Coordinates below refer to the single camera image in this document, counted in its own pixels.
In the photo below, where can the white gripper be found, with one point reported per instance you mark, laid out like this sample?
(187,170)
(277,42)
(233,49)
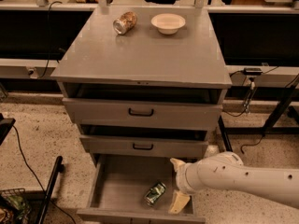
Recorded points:
(181,178)

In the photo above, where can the green soda can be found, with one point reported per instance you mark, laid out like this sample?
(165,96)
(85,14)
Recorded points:
(155,193)

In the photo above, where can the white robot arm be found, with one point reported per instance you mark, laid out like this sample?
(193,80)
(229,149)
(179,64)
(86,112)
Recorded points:
(226,171)

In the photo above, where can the grey bottom drawer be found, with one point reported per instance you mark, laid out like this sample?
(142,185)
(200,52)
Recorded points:
(119,188)

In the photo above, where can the grey drawer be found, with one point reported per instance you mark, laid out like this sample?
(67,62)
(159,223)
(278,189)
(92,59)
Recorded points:
(119,188)
(162,147)
(166,115)

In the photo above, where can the grey middle drawer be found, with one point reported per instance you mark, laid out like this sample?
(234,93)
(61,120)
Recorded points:
(162,147)

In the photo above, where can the grey drawer cabinet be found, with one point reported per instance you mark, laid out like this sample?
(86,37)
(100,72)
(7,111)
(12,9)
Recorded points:
(145,66)

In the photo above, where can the grey top drawer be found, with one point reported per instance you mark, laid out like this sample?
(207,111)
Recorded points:
(166,115)

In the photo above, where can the brown patterned soda can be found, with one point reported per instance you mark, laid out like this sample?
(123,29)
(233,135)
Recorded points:
(125,23)

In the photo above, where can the black table leg right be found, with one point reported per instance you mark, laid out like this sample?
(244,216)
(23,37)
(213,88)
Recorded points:
(224,135)

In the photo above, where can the black stand leg left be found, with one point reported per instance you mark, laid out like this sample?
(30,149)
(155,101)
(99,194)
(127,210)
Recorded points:
(57,168)

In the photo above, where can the black power adapter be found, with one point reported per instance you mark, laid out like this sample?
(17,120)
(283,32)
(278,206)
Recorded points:
(252,71)

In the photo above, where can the white bowl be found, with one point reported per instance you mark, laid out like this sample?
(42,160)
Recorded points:
(168,23)

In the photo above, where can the black middle drawer handle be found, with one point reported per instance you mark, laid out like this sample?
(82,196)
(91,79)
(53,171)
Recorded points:
(142,147)

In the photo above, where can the black drawer handle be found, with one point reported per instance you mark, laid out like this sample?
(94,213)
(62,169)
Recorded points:
(136,113)
(142,147)

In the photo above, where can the black top drawer handle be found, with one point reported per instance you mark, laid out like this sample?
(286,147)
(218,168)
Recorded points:
(136,113)

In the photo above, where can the wire basket with items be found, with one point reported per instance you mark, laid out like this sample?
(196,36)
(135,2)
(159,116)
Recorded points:
(14,207)

